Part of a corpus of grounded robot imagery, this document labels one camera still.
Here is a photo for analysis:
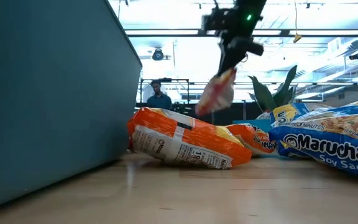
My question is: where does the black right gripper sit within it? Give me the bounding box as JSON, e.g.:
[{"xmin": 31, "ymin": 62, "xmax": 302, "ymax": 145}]
[{"xmin": 218, "ymin": 27, "xmax": 265, "ymax": 77}]

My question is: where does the red Maruchan noodle packet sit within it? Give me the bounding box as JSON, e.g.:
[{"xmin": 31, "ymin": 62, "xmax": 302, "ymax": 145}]
[{"xmin": 195, "ymin": 67, "xmax": 238, "ymax": 118}]

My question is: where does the blue Maruchan noodle packet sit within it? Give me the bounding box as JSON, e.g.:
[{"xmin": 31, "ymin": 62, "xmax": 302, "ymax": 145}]
[
  {"xmin": 268, "ymin": 100, "xmax": 358, "ymax": 182},
  {"xmin": 269, "ymin": 102, "xmax": 334, "ymax": 159}
]

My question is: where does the orange Maruchan noodle packet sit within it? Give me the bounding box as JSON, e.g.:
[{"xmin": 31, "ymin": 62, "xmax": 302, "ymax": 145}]
[
  {"xmin": 126, "ymin": 106, "xmax": 254, "ymax": 170},
  {"xmin": 226, "ymin": 123, "xmax": 278, "ymax": 156}
]

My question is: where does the large teal plastic bin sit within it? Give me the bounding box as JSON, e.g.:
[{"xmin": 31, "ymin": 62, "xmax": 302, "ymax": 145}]
[{"xmin": 0, "ymin": 0, "xmax": 143, "ymax": 213}]

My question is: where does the green succulent plant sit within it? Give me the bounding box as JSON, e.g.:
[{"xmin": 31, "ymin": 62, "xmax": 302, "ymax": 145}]
[{"xmin": 248, "ymin": 64, "xmax": 298, "ymax": 113}]

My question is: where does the black background partition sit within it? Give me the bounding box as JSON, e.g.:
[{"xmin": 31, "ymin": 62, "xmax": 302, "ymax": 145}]
[{"xmin": 171, "ymin": 101, "xmax": 262, "ymax": 126}]

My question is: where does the white plant pot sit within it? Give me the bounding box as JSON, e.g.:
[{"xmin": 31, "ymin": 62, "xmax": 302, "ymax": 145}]
[{"xmin": 255, "ymin": 111, "xmax": 272, "ymax": 121}]

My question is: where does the small blue plastic bin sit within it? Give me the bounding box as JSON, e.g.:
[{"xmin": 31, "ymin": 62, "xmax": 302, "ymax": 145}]
[{"xmin": 232, "ymin": 119, "xmax": 273, "ymax": 133}]

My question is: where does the black round ceiling lamp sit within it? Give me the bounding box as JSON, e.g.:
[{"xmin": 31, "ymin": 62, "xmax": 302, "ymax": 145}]
[{"xmin": 151, "ymin": 47, "xmax": 165, "ymax": 62}]

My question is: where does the person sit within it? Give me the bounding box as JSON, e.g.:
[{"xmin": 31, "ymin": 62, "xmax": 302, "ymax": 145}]
[{"xmin": 145, "ymin": 79, "xmax": 173, "ymax": 110}]

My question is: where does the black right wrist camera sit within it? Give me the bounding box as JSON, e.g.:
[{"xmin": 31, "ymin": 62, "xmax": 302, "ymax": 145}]
[{"xmin": 201, "ymin": 6, "xmax": 232, "ymax": 32}]

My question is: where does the thin hanging cord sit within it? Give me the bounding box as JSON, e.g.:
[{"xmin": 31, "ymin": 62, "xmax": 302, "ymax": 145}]
[{"xmin": 294, "ymin": 0, "xmax": 299, "ymax": 35}]

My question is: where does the black overhead frame bar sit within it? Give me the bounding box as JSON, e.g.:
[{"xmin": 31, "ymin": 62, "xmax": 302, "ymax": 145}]
[{"xmin": 124, "ymin": 28, "xmax": 358, "ymax": 38}]

